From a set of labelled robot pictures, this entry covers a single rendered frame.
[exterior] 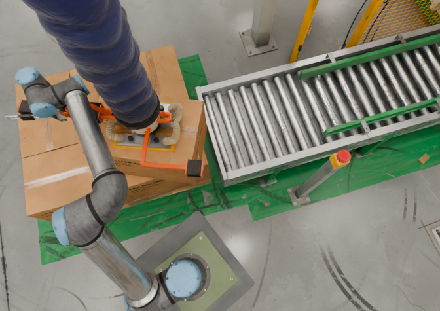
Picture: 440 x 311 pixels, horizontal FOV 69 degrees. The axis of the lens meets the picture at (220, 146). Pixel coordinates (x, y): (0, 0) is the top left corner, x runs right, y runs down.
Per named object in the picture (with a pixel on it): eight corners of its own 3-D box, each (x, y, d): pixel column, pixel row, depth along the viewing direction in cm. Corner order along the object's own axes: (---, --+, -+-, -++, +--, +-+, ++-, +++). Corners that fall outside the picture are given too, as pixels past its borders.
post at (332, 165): (300, 190, 260) (344, 150, 166) (304, 198, 258) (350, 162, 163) (293, 192, 259) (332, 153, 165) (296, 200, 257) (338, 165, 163)
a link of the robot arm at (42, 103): (56, 101, 127) (46, 77, 131) (27, 113, 125) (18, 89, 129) (66, 111, 136) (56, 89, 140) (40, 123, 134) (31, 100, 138)
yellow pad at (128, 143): (177, 135, 174) (175, 131, 170) (175, 152, 171) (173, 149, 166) (116, 131, 176) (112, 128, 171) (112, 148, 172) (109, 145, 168)
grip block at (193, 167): (204, 162, 158) (203, 158, 153) (202, 179, 155) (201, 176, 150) (187, 160, 158) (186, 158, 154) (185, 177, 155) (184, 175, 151)
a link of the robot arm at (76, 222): (177, 310, 144) (93, 211, 96) (141, 332, 141) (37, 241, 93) (167, 282, 156) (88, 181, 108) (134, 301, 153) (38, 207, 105)
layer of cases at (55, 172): (179, 73, 282) (173, 44, 244) (210, 178, 249) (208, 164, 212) (43, 108, 272) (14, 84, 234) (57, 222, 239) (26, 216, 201)
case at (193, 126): (207, 128, 219) (203, 100, 181) (196, 184, 205) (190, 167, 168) (122, 116, 223) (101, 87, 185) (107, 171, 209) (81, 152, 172)
